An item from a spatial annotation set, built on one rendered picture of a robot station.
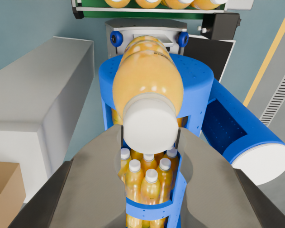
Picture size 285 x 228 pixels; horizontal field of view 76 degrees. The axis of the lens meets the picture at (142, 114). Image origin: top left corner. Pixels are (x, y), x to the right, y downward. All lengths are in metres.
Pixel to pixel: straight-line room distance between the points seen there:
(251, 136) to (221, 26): 0.51
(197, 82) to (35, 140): 0.43
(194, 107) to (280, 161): 0.68
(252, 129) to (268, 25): 1.16
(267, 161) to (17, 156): 0.94
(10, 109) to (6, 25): 1.15
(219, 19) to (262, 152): 0.57
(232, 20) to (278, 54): 1.50
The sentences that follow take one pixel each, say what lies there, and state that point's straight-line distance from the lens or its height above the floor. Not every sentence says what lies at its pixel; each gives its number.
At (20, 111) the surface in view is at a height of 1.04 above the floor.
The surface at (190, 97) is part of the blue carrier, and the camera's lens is 0.38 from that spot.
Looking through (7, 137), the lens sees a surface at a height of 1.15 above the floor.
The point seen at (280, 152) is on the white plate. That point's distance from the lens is 0.98.
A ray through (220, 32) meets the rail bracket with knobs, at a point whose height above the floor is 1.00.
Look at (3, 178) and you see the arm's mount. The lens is 0.62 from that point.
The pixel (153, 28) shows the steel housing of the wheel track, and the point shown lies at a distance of 0.62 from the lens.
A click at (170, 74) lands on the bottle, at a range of 0.16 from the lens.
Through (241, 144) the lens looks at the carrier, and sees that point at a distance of 0.90.
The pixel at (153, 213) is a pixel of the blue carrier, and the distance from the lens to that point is 0.66.
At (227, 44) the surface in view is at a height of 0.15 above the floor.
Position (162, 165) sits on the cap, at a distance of 0.65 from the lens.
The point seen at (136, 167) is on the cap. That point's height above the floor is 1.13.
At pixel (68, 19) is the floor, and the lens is 1.60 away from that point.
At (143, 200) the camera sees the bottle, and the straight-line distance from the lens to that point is 0.69.
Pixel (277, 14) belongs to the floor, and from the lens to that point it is 1.95.
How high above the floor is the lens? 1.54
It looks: 56 degrees down
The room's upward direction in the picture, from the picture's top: 171 degrees clockwise
